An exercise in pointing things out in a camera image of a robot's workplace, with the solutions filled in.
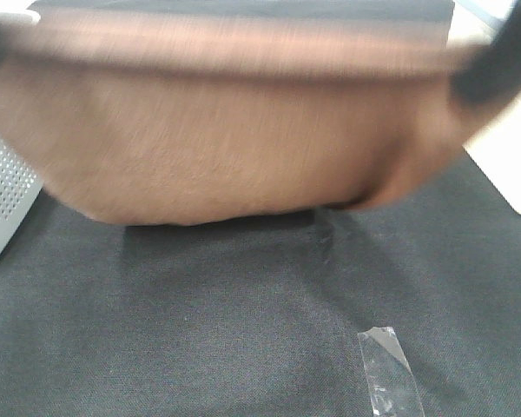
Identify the clear tape strip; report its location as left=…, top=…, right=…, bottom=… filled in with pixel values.
left=357, top=327, right=425, bottom=417

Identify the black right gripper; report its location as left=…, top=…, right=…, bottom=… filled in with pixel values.
left=452, top=1, right=521, bottom=104

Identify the grey perforated laundry basket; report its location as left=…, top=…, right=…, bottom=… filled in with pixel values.
left=0, top=10, right=43, bottom=269

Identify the white plastic storage box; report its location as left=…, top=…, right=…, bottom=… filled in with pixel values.
left=448, top=1, right=521, bottom=215

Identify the brown towel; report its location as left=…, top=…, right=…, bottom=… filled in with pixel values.
left=0, top=10, right=496, bottom=227

